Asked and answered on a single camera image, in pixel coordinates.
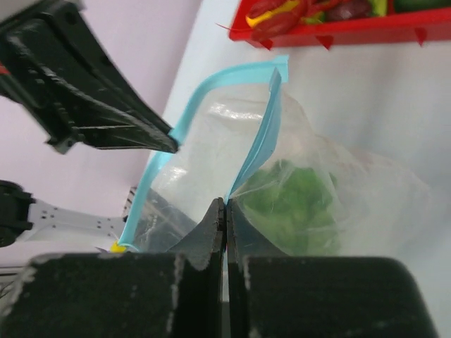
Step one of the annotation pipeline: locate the green white toy cabbage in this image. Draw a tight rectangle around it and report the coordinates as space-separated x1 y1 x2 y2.
235 160 340 256

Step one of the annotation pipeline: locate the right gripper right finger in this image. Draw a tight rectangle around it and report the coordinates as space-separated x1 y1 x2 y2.
225 201 438 337

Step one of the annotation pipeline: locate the red plastic tray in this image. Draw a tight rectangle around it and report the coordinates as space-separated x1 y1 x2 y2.
228 1 450 49

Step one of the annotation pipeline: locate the red toy lobster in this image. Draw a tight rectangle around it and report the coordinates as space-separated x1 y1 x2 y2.
215 0 374 42

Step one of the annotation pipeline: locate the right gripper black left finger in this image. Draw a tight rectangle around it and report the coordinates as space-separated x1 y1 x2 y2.
1 199 224 337

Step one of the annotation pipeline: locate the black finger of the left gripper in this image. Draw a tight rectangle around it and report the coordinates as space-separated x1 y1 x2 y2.
1 1 178 154

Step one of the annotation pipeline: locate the clear zip top bag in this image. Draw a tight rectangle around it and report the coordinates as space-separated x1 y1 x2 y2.
118 56 449 256

